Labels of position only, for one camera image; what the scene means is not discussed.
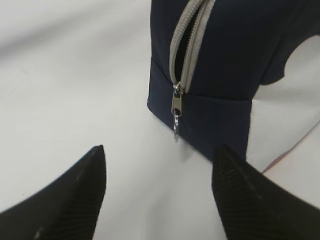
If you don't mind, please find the navy and white lunch bag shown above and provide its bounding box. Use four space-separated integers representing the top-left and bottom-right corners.
147 0 320 171

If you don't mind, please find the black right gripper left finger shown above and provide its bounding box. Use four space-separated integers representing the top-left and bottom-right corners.
0 145 107 240

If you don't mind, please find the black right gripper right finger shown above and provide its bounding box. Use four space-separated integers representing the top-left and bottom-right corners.
212 145 320 240

